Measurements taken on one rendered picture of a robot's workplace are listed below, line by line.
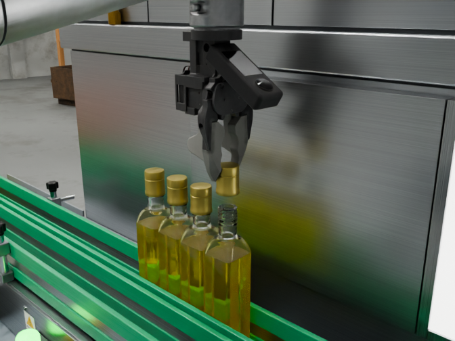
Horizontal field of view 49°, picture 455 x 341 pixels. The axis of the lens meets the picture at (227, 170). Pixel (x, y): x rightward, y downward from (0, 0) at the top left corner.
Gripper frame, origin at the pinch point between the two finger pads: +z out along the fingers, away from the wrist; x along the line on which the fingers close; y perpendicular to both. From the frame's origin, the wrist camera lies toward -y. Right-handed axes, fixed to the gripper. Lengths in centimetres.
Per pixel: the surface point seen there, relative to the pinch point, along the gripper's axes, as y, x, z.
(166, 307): 7.4, 6.5, 23.6
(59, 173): 362, -156, 120
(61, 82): 667, -329, 83
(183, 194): 9.8, 0.2, 6.3
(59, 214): 60, -3, 25
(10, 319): 50, 16, 41
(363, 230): -16.3, -12.0, 8.5
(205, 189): 4.1, 0.7, 3.9
